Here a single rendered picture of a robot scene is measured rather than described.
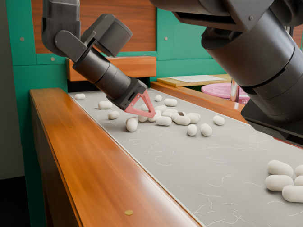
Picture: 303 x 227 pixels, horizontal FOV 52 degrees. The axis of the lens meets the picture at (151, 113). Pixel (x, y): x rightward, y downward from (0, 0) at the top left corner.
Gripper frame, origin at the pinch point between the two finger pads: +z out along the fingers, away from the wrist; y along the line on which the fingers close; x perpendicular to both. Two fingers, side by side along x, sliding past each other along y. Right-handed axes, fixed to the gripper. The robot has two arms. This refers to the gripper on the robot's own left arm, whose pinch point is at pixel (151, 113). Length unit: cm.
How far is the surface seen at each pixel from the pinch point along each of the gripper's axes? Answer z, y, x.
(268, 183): 1.4, -34.4, 0.2
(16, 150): 8, 125, 57
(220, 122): 10.4, -8.1, -7.3
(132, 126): -4.1, -4.9, 4.9
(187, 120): 5.3, -5.0, -3.4
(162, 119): 1.4, -2.9, -0.3
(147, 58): 5.5, 38.1, -16.8
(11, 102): -11, 125, 35
